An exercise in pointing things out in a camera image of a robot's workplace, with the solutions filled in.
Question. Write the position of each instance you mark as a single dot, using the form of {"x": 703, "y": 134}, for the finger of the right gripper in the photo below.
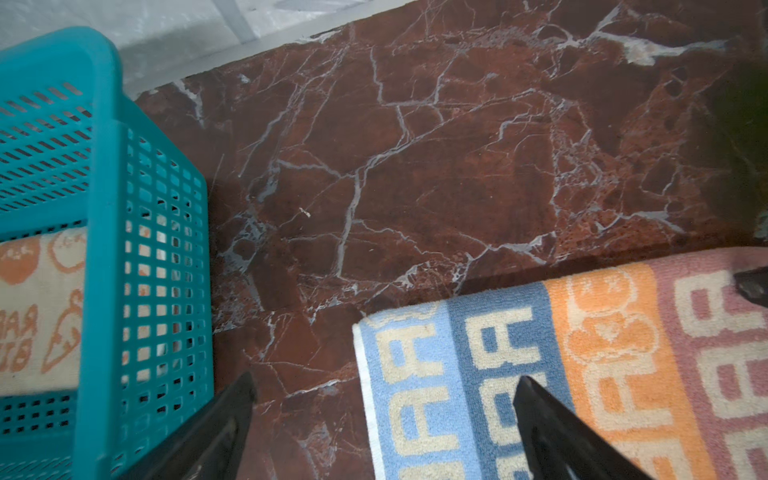
{"x": 752, "y": 285}

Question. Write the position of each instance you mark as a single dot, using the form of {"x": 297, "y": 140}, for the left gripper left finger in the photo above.
{"x": 209, "y": 445}

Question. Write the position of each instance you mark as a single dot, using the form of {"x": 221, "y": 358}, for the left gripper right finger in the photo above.
{"x": 559, "y": 445}

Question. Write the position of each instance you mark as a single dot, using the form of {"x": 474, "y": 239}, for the striped multicolour rabbit towel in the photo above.
{"x": 664, "y": 359}

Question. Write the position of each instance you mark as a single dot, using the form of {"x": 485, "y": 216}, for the orange bunny towel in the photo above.
{"x": 42, "y": 297}

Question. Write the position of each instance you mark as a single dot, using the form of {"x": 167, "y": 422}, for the teal plastic basket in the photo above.
{"x": 76, "y": 151}

